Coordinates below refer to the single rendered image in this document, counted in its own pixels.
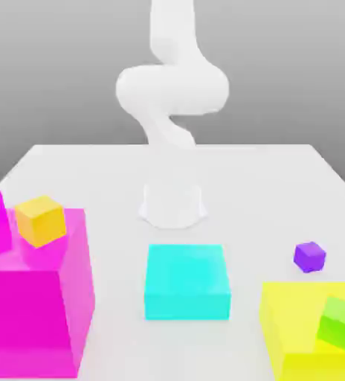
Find small orange cube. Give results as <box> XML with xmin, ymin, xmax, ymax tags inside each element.
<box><xmin>13</xmin><ymin>194</ymin><xmax>68</xmax><ymax>249</ymax></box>

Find small purple cube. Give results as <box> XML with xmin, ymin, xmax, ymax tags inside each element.
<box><xmin>293</xmin><ymin>241</ymin><xmax>327</xmax><ymax>274</ymax></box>

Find small green cube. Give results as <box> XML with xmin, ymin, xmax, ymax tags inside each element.
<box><xmin>316</xmin><ymin>295</ymin><xmax>345</xmax><ymax>351</ymax></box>

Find large cyan box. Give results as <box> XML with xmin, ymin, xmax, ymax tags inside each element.
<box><xmin>144</xmin><ymin>243</ymin><xmax>232</xmax><ymax>321</ymax></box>

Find large magenta box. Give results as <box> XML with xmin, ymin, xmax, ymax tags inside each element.
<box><xmin>0</xmin><ymin>207</ymin><xmax>96</xmax><ymax>380</ymax></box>

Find large yellow box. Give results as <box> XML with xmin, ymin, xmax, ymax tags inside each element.
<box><xmin>258</xmin><ymin>281</ymin><xmax>345</xmax><ymax>381</ymax></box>

